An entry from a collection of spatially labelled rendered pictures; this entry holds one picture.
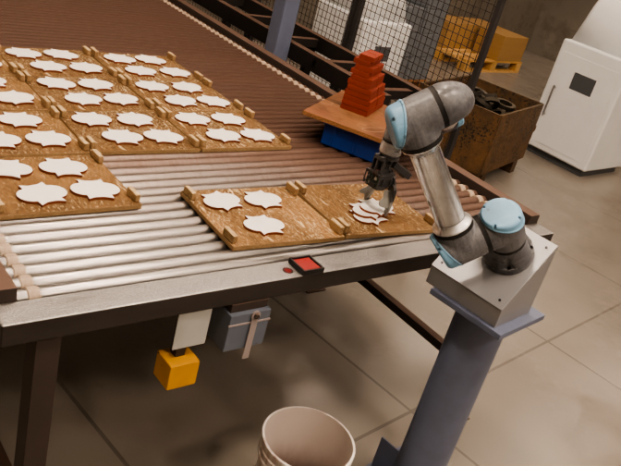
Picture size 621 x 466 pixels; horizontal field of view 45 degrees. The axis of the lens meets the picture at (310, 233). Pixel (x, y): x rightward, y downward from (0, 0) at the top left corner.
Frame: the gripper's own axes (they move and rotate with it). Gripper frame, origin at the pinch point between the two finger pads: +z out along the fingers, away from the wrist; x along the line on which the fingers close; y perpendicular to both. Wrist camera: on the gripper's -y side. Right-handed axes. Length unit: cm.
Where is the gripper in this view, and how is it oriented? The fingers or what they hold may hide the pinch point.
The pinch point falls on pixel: (376, 206)
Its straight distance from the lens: 260.3
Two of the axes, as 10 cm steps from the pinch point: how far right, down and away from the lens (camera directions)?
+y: -7.5, 1.1, -6.5
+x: 6.1, 4.8, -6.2
